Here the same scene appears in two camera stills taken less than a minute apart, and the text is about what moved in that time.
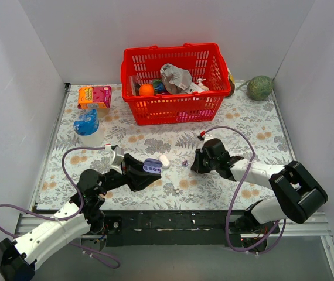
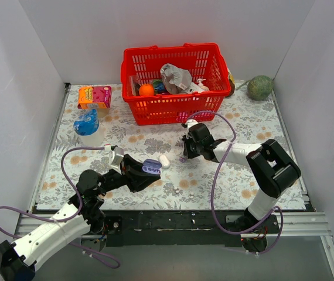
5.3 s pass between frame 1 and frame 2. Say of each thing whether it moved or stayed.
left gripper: stayed
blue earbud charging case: stayed
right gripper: moved
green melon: stayed
